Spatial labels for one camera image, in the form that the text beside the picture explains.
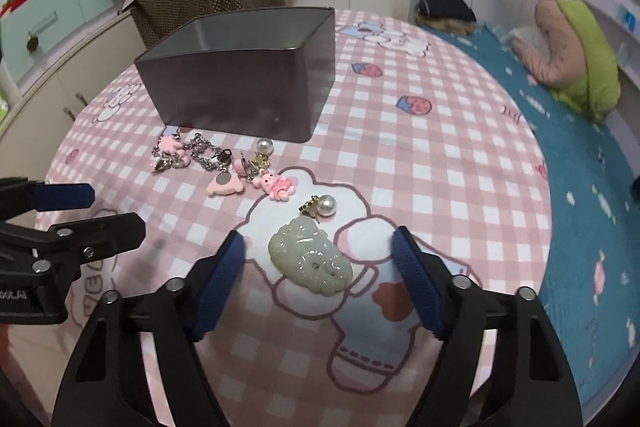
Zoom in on white pillow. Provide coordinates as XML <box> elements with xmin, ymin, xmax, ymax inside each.
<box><xmin>499</xmin><ymin>26</ymin><xmax>542</xmax><ymax>54</ymax></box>

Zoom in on white cabinet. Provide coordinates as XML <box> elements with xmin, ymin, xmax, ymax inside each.
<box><xmin>0</xmin><ymin>7</ymin><xmax>147</xmax><ymax>190</ymax></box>

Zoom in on silver chain with pink charm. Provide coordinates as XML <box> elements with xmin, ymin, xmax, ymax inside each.
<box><xmin>151</xmin><ymin>133</ymin><xmax>233</xmax><ymax>176</ymax></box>

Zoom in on pink heart charm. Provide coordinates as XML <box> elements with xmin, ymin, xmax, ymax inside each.
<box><xmin>206</xmin><ymin>171</ymin><xmax>246</xmax><ymax>197</ymax></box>

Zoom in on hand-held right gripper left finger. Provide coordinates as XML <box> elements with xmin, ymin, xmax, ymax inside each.
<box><xmin>51</xmin><ymin>229</ymin><xmax>247</xmax><ymax>427</ymax></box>

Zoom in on green jade pendant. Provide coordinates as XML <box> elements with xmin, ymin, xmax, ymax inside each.
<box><xmin>268</xmin><ymin>216</ymin><xmax>354</xmax><ymax>295</ymax></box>

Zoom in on teal drawer unit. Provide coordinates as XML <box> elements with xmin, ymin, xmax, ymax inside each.
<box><xmin>0</xmin><ymin>0</ymin><xmax>137</xmax><ymax>54</ymax></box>

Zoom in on blue printed bed sheet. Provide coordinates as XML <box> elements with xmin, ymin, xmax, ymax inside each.
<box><xmin>415</xmin><ymin>22</ymin><xmax>640</xmax><ymax>427</ymax></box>

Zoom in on green cushion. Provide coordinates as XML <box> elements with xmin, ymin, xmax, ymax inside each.
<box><xmin>550</xmin><ymin>0</ymin><xmax>622</xmax><ymax>124</ymax></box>

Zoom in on pink bear charm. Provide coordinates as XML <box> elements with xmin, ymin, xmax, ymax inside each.
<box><xmin>252</xmin><ymin>172</ymin><xmax>296</xmax><ymax>203</ymax></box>

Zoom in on folded dark clothes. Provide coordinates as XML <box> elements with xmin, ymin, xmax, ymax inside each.
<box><xmin>415</xmin><ymin>0</ymin><xmax>478</xmax><ymax>26</ymax></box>

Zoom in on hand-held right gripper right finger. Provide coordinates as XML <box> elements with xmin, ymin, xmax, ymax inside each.
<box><xmin>391</xmin><ymin>227</ymin><xmax>583</xmax><ymax>427</ymax></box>

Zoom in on folded tan clothes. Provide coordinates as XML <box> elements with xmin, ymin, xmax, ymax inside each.
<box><xmin>424</xmin><ymin>18</ymin><xmax>477</xmax><ymax>36</ymax></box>

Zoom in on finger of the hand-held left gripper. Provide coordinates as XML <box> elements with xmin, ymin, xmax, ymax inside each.
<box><xmin>0</xmin><ymin>212</ymin><xmax>147</xmax><ymax>265</ymax></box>
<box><xmin>0</xmin><ymin>177</ymin><xmax>96</xmax><ymax>212</ymax></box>

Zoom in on grey metal tin box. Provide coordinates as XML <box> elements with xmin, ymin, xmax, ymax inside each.
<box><xmin>133</xmin><ymin>6</ymin><xmax>335</xmax><ymax>143</ymax></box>

